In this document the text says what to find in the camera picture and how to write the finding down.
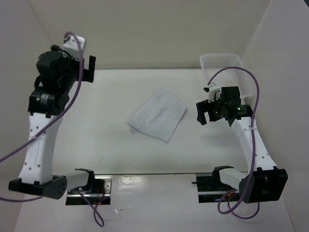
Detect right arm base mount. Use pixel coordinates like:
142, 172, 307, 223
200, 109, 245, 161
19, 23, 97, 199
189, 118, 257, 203
192, 174, 232, 203

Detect white plastic basket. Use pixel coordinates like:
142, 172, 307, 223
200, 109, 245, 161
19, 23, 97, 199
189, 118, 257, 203
199, 54, 256, 100

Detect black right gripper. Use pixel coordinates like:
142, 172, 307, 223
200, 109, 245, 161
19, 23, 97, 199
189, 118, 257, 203
196, 93, 227, 125

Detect orange rubber band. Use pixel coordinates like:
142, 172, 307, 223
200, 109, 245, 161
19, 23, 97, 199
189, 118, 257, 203
225, 81, 233, 86

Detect white skirt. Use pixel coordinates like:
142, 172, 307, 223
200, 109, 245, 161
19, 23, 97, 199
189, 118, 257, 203
127, 89, 187, 143

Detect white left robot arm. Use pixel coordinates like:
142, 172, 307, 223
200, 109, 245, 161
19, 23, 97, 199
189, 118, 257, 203
8, 44, 96, 199

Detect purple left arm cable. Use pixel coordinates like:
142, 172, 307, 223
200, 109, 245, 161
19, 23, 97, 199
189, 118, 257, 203
0, 31, 114, 227

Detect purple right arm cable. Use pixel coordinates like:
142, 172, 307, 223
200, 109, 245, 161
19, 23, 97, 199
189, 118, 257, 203
207, 67, 261, 219

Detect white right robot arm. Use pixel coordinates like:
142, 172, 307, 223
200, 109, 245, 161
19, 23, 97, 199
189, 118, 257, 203
196, 85, 288, 203

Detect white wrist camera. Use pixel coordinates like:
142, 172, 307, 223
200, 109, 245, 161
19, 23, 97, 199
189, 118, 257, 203
62, 35, 86, 58
203, 83, 221, 102

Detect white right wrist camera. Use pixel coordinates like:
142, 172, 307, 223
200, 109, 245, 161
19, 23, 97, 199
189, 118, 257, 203
203, 83, 221, 102

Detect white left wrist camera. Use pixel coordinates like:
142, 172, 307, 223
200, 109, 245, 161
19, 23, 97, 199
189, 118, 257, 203
62, 35, 86, 58

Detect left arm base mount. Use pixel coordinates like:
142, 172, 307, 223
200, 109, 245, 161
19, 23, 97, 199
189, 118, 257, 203
65, 175, 112, 206

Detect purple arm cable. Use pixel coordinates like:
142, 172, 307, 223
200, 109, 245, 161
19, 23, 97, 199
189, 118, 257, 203
0, 31, 114, 227
207, 67, 261, 219

